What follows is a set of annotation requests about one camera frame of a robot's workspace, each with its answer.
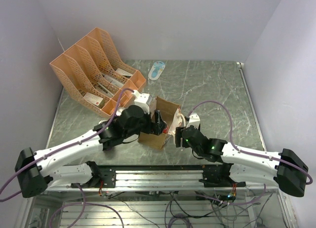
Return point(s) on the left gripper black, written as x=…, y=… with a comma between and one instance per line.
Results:
x=155, y=128

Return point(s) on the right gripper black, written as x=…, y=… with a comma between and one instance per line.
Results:
x=178, y=136

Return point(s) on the canvas bag brown printed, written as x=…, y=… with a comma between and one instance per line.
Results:
x=172, y=116

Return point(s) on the purple soda can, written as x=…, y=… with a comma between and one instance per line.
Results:
x=103, y=121
x=119, y=111

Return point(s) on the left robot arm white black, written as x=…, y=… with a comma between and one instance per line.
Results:
x=69, y=149

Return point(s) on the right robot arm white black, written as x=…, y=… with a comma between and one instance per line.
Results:
x=283, y=169

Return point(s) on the white red box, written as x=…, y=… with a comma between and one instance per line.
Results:
x=94, y=100

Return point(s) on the white box in organizer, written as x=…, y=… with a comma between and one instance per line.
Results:
x=124, y=73

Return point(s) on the blue white blister pack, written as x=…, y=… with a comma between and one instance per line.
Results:
x=156, y=70

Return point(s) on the orange plastic file organizer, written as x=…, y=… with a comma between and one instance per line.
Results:
x=90, y=66

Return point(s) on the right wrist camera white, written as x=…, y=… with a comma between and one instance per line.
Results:
x=193, y=120

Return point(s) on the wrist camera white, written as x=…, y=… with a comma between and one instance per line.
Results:
x=193, y=120
x=142, y=100

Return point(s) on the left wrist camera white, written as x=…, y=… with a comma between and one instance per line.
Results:
x=142, y=100

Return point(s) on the aluminium mounting rail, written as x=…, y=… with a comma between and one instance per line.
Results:
x=197, y=177

